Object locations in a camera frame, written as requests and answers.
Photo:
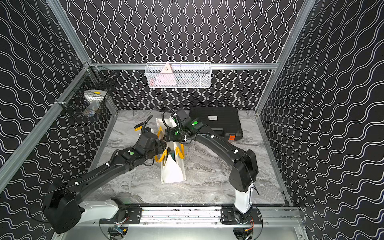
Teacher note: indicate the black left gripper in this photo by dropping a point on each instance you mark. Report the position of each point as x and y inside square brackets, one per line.
[159, 145]

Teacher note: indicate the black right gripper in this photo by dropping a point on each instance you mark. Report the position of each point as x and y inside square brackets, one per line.
[168, 133]

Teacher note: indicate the white tote bag yellow handles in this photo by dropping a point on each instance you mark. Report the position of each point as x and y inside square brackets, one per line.
[171, 162]

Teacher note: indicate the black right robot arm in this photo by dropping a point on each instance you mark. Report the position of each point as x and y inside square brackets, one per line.
[244, 166]

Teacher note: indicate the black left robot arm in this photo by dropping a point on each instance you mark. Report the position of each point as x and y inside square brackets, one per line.
[61, 204]

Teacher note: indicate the black plastic tool case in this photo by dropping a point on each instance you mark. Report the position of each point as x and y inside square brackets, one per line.
[224, 121]

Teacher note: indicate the pink triangle card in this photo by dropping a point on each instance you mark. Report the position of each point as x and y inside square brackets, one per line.
[166, 77]

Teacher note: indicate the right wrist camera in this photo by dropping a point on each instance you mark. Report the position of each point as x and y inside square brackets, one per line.
[183, 117]

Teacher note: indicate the yellow handle screwdriver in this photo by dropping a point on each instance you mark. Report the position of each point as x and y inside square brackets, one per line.
[138, 127]

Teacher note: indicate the clear wall basket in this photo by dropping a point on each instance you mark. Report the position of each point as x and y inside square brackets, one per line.
[187, 75]

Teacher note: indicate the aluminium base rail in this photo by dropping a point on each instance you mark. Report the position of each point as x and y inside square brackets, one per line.
[201, 217]

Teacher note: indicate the black wire mesh basket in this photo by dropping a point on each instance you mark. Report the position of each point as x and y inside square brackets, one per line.
[87, 102]

